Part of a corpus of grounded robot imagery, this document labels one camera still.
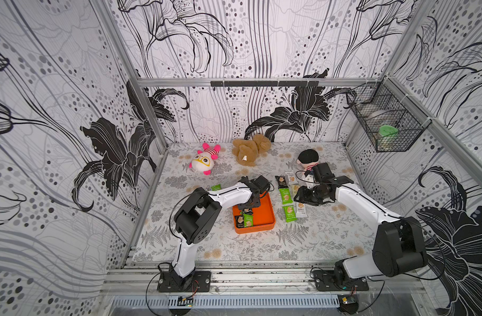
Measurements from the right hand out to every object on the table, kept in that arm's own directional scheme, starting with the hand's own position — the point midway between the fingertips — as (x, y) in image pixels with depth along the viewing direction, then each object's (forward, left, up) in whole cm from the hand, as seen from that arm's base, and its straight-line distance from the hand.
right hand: (300, 196), depth 88 cm
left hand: (-1, +23, -8) cm, 24 cm away
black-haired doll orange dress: (+25, -9, -3) cm, 27 cm away
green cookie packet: (+5, +5, -6) cm, 10 cm away
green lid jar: (+15, -34, +21) cm, 43 cm away
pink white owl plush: (+21, +47, +1) cm, 52 cm away
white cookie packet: (+16, +1, -7) cm, 17 cm away
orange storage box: (-7, +16, -5) cm, 19 cm away
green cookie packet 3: (-9, +24, -5) cm, 26 cm away
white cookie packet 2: (-3, -1, -7) cm, 8 cm away
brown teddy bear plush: (+26, +25, +2) cm, 36 cm away
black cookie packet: (+12, +6, -7) cm, 15 cm away
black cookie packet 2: (-10, +27, -5) cm, 29 cm away
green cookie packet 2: (-5, +4, -7) cm, 10 cm away
